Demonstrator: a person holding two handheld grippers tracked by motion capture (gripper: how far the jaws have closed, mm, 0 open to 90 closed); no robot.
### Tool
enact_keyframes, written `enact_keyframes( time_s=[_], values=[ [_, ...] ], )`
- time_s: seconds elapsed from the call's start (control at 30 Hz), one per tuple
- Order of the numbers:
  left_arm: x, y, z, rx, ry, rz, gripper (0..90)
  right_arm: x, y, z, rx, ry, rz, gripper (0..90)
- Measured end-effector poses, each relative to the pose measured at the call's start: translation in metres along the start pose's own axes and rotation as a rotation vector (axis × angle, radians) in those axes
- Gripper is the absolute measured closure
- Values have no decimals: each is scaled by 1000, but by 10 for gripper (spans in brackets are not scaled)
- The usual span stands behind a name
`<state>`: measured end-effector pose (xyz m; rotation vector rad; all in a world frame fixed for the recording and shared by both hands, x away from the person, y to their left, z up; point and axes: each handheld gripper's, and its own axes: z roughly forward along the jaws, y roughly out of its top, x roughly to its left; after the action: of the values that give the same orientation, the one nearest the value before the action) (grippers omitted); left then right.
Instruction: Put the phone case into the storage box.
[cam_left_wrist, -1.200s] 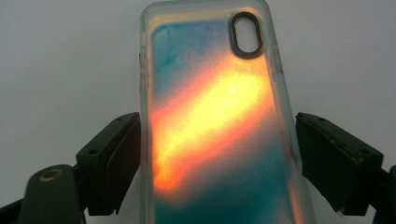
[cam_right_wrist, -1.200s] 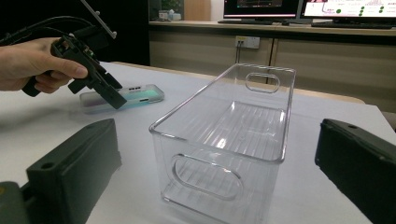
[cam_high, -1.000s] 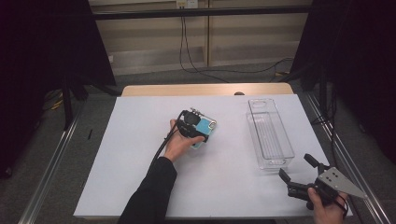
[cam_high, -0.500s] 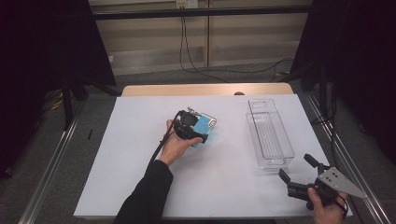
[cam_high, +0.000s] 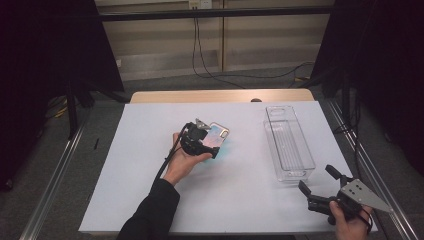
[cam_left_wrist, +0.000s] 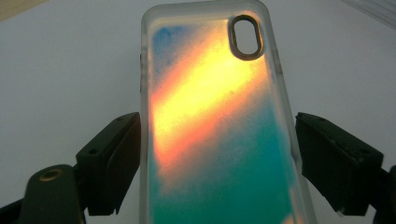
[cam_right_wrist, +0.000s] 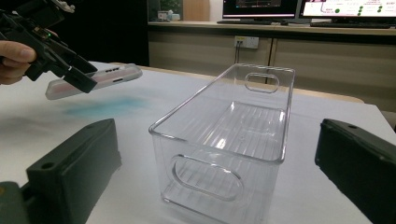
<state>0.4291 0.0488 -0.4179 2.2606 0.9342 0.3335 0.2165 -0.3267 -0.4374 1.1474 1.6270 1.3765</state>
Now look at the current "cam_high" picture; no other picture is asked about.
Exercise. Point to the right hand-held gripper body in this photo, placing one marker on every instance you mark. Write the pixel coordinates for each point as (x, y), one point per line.
(358, 195)

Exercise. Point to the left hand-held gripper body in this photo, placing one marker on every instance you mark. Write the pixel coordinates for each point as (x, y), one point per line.
(193, 141)

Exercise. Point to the blue smartphone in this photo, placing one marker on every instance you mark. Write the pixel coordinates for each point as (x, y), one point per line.
(218, 135)

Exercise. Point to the person's left hand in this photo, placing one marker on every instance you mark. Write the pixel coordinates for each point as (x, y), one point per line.
(183, 165)

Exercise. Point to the person's right hand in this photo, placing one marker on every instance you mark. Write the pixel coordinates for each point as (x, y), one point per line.
(351, 230)

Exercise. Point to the clear plastic storage box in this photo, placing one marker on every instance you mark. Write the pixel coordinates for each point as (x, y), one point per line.
(290, 146)

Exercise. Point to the white table mat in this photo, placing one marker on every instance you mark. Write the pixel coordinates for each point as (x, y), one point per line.
(133, 150)

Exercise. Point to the small black floor item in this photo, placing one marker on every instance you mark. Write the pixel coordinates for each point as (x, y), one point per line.
(96, 143)

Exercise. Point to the black curtain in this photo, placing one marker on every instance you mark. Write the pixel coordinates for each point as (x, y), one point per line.
(383, 66)
(40, 66)

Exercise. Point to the black metal stand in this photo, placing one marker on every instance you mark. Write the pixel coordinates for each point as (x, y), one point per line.
(72, 113)

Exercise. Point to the black horizontal metal bar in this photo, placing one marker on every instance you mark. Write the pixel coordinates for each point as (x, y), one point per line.
(216, 14)

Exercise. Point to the silver metal floor rail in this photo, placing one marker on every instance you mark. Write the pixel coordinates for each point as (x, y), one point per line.
(50, 196)
(366, 163)

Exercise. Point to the white wall socket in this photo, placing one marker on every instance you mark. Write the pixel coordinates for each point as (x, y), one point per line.
(200, 4)

